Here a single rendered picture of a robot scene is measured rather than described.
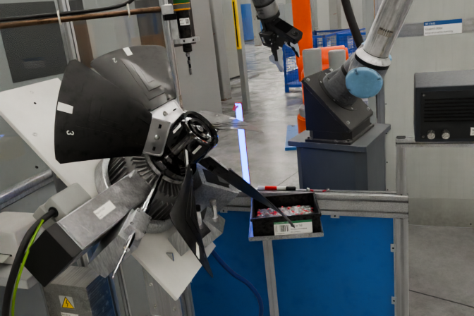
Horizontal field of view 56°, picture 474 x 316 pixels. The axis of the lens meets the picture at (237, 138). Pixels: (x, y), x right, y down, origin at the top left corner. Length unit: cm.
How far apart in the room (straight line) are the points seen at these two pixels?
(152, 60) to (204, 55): 448
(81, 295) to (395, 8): 120
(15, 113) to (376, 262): 125
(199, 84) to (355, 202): 429
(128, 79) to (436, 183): 229
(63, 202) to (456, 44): 240
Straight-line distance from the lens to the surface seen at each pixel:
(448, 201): 318
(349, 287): 178
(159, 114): 121
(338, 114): 163
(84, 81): 102
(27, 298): 182
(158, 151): 112
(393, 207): 159
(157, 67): 130
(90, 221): 99
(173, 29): 120
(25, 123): 126
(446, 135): 147
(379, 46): 149
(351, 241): 168
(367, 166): 169
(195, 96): 564
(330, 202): 160
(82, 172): 123
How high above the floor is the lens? 149
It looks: 16 degrees down
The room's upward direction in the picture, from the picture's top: 6 degrees counter-clockwise
